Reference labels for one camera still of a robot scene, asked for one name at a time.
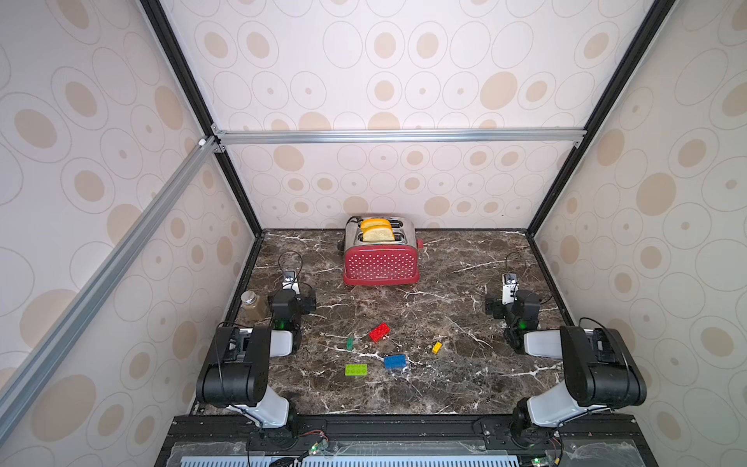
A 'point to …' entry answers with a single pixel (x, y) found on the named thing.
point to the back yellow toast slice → (375, 221)
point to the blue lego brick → (395, 361)
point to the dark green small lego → (349, 343)
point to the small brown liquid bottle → (253, 307)
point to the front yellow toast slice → (377, 234)
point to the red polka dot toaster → (380, 250)
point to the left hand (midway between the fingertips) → (300, 284)
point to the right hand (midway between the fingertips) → (504, 292)
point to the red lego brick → (379, 332)
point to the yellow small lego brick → (437, 347)
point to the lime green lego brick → (356, 370)
